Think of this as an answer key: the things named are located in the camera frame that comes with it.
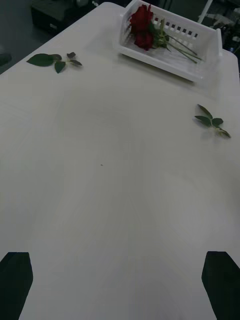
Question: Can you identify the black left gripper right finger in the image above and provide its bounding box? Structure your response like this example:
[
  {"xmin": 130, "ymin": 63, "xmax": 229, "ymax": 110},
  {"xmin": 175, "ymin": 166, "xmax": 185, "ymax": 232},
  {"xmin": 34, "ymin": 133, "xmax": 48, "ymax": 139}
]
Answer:
[{"xmin": 201, "ymin": 251, "xmax": 240, "ymax": 320}]

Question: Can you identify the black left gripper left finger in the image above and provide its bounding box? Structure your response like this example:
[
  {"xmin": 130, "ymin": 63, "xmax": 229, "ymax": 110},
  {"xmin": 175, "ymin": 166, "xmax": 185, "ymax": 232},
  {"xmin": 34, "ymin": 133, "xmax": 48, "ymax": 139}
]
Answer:
[{"xmin": 0, "ymin": 251, "xmax": 34, "ymax": 320}]

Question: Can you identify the loose green leaf twig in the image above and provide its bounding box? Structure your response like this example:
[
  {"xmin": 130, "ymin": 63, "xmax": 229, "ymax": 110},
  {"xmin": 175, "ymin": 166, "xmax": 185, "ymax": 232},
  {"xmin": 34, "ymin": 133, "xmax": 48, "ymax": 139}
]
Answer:
[
  {"xmin": 193, "ymin": 103, "xmax": 232, "ymax": 139},
  {"xmin": 26, "ymin": 51, "xmax": 83, "ymax": 74}
]

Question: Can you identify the black equipment case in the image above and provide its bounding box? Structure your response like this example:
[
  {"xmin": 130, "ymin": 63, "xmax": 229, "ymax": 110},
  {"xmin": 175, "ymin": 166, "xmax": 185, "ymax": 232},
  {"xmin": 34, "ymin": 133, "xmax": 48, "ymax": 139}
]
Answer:
[{"xmin": 30, "ymin": 0, "xmax": 100, "ymax": 35}]

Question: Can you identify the red rose with green stem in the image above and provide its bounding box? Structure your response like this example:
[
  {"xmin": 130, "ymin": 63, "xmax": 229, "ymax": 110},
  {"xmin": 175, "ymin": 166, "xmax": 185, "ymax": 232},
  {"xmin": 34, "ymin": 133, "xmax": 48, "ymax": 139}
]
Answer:
[
  {"xmin": 134, "ymin": 31, "xmax": 198, "ymax": 64},
  {"xmin": 129, "ymin": 3, "xmax": 203, "ymax": 61}
]

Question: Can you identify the shallow white plastic box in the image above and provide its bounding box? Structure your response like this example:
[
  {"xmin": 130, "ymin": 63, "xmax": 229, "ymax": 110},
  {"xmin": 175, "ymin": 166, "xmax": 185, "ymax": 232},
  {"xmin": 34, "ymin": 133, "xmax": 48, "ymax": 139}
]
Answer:
[{"xmin": 116, "ymin": 0, "xmax": 224, "ymax": 82}]

